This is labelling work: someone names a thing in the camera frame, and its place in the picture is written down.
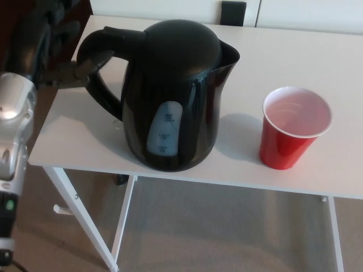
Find white table leg hook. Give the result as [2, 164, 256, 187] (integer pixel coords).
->
[53, 204, 71, 215]

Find white cabinet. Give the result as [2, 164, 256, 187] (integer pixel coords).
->
[90, 0, 363, 36]

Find red plastic cup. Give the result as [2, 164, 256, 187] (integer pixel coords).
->
[258, 87, 333, 171]

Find black electric kettle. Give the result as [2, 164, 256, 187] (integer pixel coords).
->
[75, 19, 241, 173]

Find white metal frame table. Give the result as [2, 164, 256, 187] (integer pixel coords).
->
[27, 14, 363, 272]

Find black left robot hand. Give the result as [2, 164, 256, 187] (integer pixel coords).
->
[5, 0, 114, 91]

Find dark brown wooden door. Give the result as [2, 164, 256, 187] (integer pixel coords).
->
[0, 0, 93, 74]

